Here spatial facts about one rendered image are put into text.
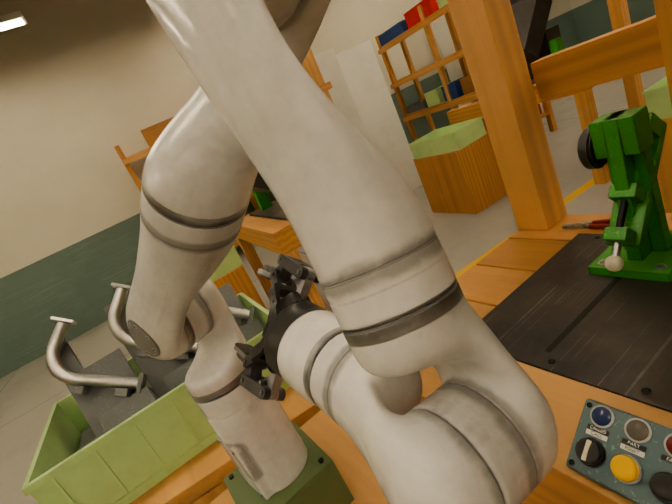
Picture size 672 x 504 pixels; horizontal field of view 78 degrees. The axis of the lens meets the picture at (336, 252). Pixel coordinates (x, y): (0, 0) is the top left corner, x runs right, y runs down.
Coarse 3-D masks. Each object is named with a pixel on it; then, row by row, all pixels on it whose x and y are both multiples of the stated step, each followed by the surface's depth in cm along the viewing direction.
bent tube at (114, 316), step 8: (120, 288) 113; (128, 288) 114; (120, 296) 113; (112, 304) 112; (120, 304) 112; (112, 312) 111; (120, 312) 112; (112, 320) 110; (120, 320) 112; (112, 328) 110; (120, 328) 111; (120, 336) 110; (128, 336) 111; (128, 344) 110
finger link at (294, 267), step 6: (282, 258) 45; (288, 258) 43; (282, 264) 44; (288, 264) 43; (294, 264) 42; (300, 264) 42; (306, 264) 44; (288, 270) 43; (294, 270) 42; (300, 270) 41; (306, 270) 41; (300, 276) 41; (306, 276) 41; (318, 282) 42
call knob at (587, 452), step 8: (584, 440) 45; (592, 440) 44; (576, 448) 45; (584, 448) 44; (592, 448) 44; (600, 448) 44; (584, 456) 44; (592, 456) 43; (600, 456) 43; (592, 464) 44
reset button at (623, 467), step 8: (616, 456) 42; (624, 456) 41; (616, 464) 42; (624, 464) 41; (632, 464) 41; (616, 472) 41; (624, 472) 41; (632, 472) 40; (624, 480) 41; (632, 480) 40
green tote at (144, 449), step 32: (64, 416) 118; (160, 416) 93; (192, 416) 96; (64, 448) 106; (96, 448) 87; (128, 448) 90; (160, 448) 94; (192, 448) 96; (32, 480) 83; (64, 480) 85; (96, 480) 88; (128, 480) 91; (160, 480) 94
